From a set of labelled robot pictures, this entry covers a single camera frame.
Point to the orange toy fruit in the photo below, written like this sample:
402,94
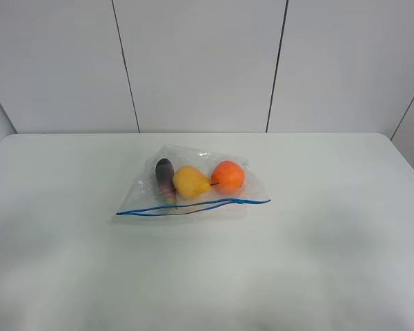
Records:
228,177

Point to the yellow toy pear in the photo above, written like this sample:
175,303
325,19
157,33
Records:
189,182

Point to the clear zip bag blue seal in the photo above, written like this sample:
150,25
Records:
143,199

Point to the purple toy eggplant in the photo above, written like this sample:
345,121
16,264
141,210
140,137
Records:
164,173

